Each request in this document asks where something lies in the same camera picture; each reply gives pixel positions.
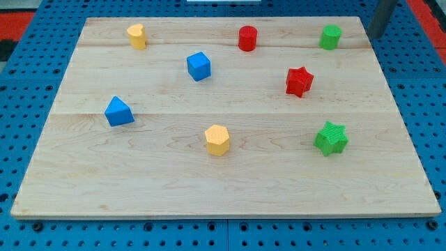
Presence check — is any blue triangle block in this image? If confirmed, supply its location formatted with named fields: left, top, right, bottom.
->
left=104, top=96, right=134, bottom=127

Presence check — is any green star block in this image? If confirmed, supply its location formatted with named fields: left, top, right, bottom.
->
left=313, top=121, right=348, bottom=157

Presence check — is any red star block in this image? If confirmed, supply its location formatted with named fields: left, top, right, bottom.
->
left=285, top=67, right=314, bottom=98

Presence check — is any red cylinder block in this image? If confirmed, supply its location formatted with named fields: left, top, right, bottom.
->
left=238, top=26, right=258, bottom=52

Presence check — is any yellow hexagon block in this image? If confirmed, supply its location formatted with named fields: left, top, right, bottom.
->
left=205, top=125, right=230, bottom=156

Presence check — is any blue cube block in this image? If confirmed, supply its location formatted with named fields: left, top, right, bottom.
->
left=186, top=52, right=211, bottom=82

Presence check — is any grey metal pointer rod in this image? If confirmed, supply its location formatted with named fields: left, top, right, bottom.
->
left=366, top=0, right=398, bottom=39

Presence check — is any yellow heart block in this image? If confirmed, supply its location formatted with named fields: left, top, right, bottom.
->
left=127, top=24, right=146, bottom=50

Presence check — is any green cylinder block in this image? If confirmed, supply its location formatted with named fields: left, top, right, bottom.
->
left=319, top=24, right=342, bottom=50

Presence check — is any light wooden board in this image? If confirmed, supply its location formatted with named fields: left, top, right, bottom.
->
left=10, top=17, right=441, bottom=220

